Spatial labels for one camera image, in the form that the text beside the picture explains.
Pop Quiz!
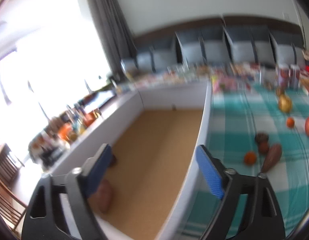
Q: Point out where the floral snack packet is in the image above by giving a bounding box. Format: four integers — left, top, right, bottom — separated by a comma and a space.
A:
211, 76, 252, 94

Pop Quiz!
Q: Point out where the red white carton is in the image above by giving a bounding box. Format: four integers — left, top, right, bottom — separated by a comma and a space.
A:
290, 64, 301, 90
277, 63, 290, 89

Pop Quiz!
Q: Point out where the wooden chair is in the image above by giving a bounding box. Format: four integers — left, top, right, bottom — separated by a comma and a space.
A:
0, 144, 27, 235

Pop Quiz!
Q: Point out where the white foam box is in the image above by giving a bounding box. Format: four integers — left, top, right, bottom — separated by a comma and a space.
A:
52, 81, 212, 239

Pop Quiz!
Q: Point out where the red white carton left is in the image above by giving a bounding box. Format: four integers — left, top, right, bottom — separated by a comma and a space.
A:
277, 63, 290, 89

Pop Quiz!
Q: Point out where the clear bag of snacks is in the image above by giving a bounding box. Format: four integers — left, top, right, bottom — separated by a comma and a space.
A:
121, 59, 139, 80

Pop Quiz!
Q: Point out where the grey cushion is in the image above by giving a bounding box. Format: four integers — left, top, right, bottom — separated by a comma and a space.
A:
176, 25, 231, 65
270, 30, 305, 68
135, 36, 178, 73
225, 25, 275, 64

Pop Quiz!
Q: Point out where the teal plaid tablecloth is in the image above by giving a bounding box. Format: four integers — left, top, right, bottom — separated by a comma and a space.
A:
177, 83, 309, 240

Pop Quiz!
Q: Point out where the dark brown headboard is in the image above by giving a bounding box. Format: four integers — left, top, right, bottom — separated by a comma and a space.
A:
133, 16, 305, 46

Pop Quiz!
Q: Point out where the sweet potato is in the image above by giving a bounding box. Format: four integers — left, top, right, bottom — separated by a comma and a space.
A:
91, 179, 114, 213
261, 144, 283, 173

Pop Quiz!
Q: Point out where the small orange tangerine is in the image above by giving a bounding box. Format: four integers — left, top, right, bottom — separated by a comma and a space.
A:
286, 117, 295, 129
244, 151, 257, 166

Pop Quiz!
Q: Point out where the yellow apple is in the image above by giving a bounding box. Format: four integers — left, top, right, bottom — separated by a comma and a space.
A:
278, 94, 293, 113

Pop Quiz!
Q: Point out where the red white carton right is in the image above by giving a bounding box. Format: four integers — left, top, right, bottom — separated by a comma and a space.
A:
290, 64, 301, 90

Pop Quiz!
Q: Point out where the fruit tray on sideboard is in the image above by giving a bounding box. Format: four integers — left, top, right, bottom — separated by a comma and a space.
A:
28, 90, 116, 168

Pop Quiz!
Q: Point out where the grey curtain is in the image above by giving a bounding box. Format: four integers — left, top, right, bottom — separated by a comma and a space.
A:
92, 0, 136, 79

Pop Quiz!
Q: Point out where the dark mangosteen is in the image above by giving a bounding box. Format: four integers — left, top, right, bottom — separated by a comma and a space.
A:
254, 132, 269, 145
109, 154, 117, 167

